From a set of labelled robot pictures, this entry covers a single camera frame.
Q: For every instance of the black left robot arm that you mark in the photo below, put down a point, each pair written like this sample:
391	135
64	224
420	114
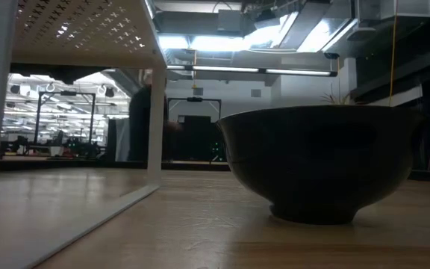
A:
62	73

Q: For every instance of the black panel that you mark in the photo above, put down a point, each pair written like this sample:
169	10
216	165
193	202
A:
196	138

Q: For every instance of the long ceiling light bar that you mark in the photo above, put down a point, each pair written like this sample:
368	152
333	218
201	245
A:
222	69

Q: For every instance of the grey cover sheet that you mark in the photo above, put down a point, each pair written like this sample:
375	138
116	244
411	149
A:
122	140

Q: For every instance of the black bowl with floral inside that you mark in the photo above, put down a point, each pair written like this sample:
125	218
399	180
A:
319	164

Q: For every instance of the white perforated metal shelf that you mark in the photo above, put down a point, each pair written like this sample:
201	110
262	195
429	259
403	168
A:
88	56

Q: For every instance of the white beam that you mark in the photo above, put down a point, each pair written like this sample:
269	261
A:
398	98

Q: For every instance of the black gantry frame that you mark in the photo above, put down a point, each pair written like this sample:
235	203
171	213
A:
65	93
194	99

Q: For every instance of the silver ceiling duct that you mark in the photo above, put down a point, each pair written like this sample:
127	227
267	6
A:
312	22

